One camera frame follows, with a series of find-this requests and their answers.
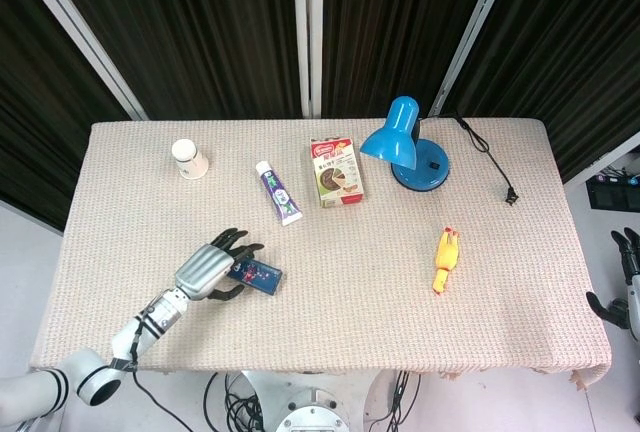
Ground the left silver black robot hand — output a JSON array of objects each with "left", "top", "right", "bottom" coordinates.
[{"left": 173, "top": 227, "right": 266, "bottom": 302}]

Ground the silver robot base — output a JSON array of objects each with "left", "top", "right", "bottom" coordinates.
[{"left": 239, "top": 369, "right": 396, "bottom": 432}]

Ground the black floor cable bundle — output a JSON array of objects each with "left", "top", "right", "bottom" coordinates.
[
  {"left": 362, "top": 369, "right": 424, "bottom": 432},
  {"left": 202, "top": 371, "right": 266, "bottom": 432}
]

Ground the beige textured tablecloth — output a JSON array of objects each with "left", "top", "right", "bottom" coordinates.
[{"left": 28, "top": 118, "right": 613, "bottom": 393}]

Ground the white paper cup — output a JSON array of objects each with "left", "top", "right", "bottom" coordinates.
[{"left": 171, "top": 138, "right": 210, "bottom": 181}]

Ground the blue desk lamp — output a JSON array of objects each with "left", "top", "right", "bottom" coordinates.
[{"left": 359, "top": 95, "right": 451, "bottom": 194}]

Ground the purple white toothpaste tube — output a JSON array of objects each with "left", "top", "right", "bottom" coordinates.
[{"left": 255, "top": 160, "right": 304, "bottom": 227}]

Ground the black lamp power cable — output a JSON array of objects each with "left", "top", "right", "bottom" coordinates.
[{"left": 419, "top": 111, "right": 521, "bottom": 207}]

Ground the black pleated curtain panel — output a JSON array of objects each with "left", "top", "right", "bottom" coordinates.
[
  {"left": 39, "top": 0, "right": 306, "bottom": 122},
  {"left": 439, "top": 0, "right": 640, "bottom": 184},
  {"left": 319, "top": 0, "right": 497, "bottom": 119},
  {"left": 0, "top": 0, "right": 132, "bottom": 233}
]

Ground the blue glasses case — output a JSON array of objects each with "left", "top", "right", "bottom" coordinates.
[{"left": 227, "top": 259, "right": 285, "bottom": 297}]

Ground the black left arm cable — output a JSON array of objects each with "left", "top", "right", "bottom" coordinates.
[{"left": 128, "top": 309, "right": 194, "bottom": 432}]

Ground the yellow rubber chicken toy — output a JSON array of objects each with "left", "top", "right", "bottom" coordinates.
[{"left": 431, "top": 226, "right": 462, "bottom": 296}]

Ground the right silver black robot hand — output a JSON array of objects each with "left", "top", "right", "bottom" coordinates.
[{"left": 585, "top": 226, "right": 640, "bottom": 341}]

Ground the white partition post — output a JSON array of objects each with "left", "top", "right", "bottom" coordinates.
[
  {"left": 428, "top": 0, "right": 519, "bottom": 118},
  {"left": 292, "top": 0, "right": 323, "bottom": 119},
  {"left": 7, "top": 0, "right": 149, "bottom": 122}
]

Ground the black electronic device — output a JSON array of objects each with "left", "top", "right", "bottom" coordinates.
[{"left": 585, "top": 174, "right": 640, "bottom": 213}]

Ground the red green snack box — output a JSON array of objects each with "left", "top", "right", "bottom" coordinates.
[{"left": 309, "top": 136, "right": 366, "bottom": 209}]

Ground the white metal beam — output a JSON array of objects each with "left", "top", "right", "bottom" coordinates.
[{"left": 562, "top": 130, "right": 640, "bottom": 188}]

